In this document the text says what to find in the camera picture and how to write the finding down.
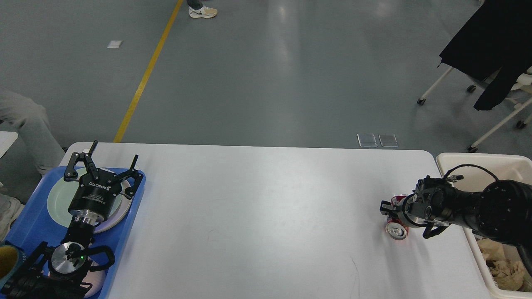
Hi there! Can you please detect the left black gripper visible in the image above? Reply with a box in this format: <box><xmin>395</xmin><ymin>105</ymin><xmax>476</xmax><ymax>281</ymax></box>
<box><xmin>63</xmin><ymin>140</ymin><xmax>143</xmax><ymax>227</ymax></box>

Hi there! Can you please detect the person in grey trousers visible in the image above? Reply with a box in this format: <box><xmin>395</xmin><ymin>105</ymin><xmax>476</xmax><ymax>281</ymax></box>
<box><xmin>0</xmin><ymin>86</ymin><xmax>66</xmax><ymax>239</ymax></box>

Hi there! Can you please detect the blue yellow mug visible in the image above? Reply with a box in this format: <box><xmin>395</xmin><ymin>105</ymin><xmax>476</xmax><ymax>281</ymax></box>
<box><xmin>0</xmin><ymin>244</ymin><xmax>27</xmax><ymax>280</ymax></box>

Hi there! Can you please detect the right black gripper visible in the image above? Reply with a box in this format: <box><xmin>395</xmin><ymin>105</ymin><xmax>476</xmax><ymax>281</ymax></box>
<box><xmin>379</xmin><ymin>194</ymin><xmax>449</xmax><ymax>240</ymax></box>

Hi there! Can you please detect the brown paper bag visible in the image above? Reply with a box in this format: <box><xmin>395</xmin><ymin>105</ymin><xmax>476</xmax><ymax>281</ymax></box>
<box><xmin>477</xmin><ymin>238</ymin><xmax>506</xmax><ymax>261</ymax></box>

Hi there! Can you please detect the light green plate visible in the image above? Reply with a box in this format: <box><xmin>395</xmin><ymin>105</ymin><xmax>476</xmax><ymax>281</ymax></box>
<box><xmin>47</xmin><ymin>167</ymin><xmax>124</xmax><ymax>229</ymax></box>

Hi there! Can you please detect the white plastic bin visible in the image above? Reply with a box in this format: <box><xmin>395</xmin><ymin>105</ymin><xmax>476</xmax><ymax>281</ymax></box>
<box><xmin>436</xmin><ymin>153</ymin><xmax>532</xmax><ymax>299</ymax></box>

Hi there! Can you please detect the red foil wrapper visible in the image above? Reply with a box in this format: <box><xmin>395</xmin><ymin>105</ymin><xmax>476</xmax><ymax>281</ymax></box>
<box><xmin>384</xmin><ymin>194</ymin><xmax>409</xmax><ymax>240</ymax></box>

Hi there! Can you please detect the white rolling chair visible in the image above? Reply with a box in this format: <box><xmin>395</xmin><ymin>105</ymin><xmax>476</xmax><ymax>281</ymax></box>
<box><xmin>417</xmin><ymin>66</ymin><xmax>532</xmax><ymax>153</ymax></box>

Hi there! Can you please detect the black jacket on chair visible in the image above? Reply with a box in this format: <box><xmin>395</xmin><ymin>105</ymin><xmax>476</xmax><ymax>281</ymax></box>
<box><xmin>439</xmin><ymin>0</ymin><xmax>532</xmax><ymax>110</ymax></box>

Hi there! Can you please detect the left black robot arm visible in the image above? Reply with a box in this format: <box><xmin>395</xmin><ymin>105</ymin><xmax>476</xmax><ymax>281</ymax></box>
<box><xmin>1</xmin><ymin>141</ymin><xmax>145</xmax><ymax>299</ymax></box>

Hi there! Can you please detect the blue plastic tray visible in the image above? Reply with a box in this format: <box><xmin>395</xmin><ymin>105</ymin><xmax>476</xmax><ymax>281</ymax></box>
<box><xmin>6</xmin><ymin>166</ymin><xmax>146</xmax><ymax>299</ymax></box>

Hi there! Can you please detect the crumpled brown paper in tray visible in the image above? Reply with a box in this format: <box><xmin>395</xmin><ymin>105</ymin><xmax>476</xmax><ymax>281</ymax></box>
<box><xmin>486</xmin><ymin>259</ymin><xmax>526</xmax><ymax>291</ymax></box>

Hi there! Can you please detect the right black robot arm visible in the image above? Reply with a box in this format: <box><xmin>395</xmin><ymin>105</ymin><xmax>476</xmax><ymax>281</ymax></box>
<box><xmin>379</xmin><ymin>170</ymin><xmax>532</xmax><ymax>272</ymax></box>

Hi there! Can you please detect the passer-by white sneaker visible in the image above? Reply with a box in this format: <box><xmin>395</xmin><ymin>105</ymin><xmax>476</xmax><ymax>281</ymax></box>
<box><xmin>189</xmin><ymin>6</ymin><xmax>218</xmax><ymax>19</ymax></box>

